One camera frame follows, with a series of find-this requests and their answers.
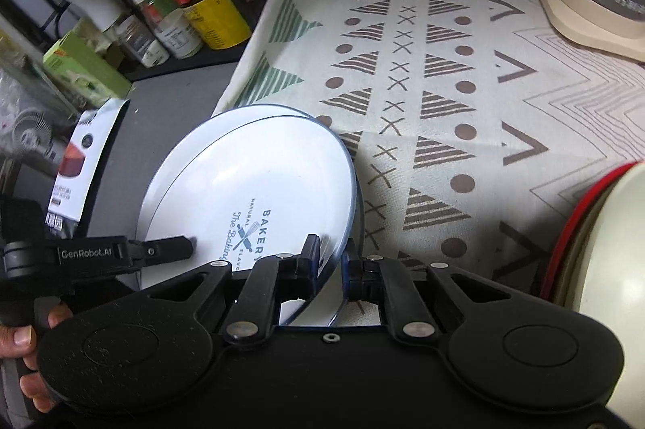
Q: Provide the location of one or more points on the white product package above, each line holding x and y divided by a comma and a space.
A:
78, 168

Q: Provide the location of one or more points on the white lid spice jar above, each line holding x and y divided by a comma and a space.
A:
171, 27

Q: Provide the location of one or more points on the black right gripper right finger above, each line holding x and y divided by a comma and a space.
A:
387, 284

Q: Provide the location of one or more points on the white Sweet Bakery plate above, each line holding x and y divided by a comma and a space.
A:
235, 186

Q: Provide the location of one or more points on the patterned table cloth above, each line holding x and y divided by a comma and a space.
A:
474, 127

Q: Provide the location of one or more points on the person's hand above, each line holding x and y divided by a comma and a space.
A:
23, 393

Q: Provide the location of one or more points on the green box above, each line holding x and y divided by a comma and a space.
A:
86, 73

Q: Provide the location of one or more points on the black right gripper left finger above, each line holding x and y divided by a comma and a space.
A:
271, 281

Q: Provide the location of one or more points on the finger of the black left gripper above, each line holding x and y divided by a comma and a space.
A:
159, 251

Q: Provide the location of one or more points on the red rimmed cream bowl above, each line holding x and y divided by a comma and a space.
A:
597, 269

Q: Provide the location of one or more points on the cream kettle base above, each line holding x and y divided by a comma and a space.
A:
589, 24

